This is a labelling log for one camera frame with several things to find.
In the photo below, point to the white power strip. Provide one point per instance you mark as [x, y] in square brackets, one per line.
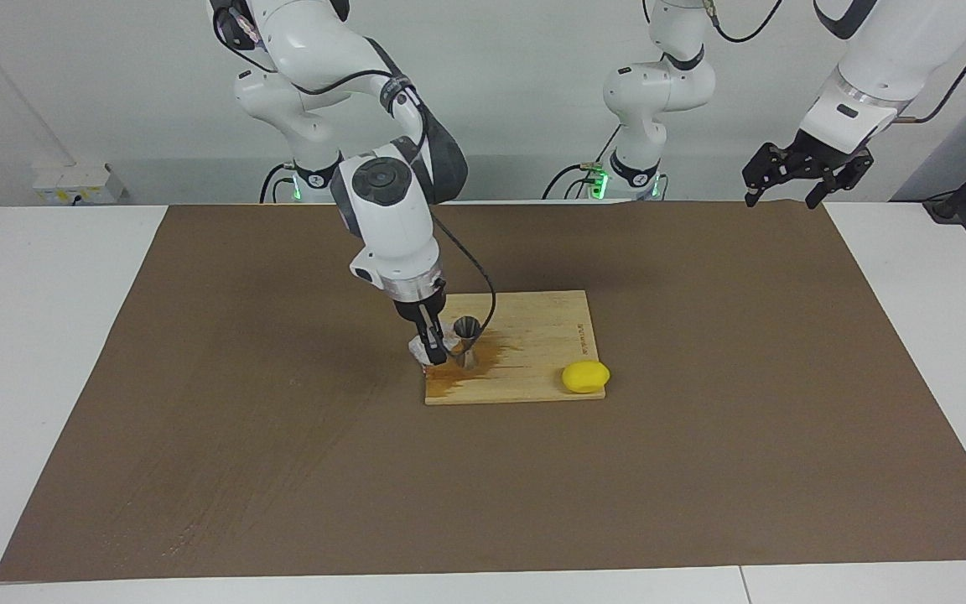
[72, 184]

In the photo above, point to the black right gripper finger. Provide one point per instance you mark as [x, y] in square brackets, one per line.
[433, 340]

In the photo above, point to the bamboo cutting board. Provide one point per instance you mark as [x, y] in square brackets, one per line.
[533, 335]

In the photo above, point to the small clear glass cup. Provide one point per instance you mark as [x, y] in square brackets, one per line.
[414, 348]

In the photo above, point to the steel double jigger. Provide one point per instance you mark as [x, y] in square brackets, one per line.
[468, 335]

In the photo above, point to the brown table mat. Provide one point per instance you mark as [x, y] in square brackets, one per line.
[533, 486]

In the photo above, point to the yellow lemon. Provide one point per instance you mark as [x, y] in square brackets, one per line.
[585, 377]

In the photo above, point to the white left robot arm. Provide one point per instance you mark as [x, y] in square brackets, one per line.
[885, 50]

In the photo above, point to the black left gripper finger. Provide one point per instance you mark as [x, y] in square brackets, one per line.
[852, 176]
[764, 164]

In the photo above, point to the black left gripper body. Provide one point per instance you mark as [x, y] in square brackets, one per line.
[823, 159]

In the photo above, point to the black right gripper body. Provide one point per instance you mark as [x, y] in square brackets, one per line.
[406, 310]

